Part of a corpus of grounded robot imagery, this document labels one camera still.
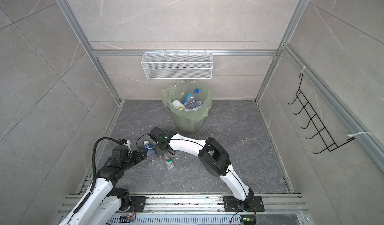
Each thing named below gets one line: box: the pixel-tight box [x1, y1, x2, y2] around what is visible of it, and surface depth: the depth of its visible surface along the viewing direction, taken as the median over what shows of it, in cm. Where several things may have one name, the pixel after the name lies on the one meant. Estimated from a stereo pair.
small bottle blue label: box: [143, 140, 155, 157], surface depth 89 cm
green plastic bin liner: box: [160, 80, 213, 121], surface depth 92 cm
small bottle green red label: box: [165, 156, 175, 170], surface depth 86 cm
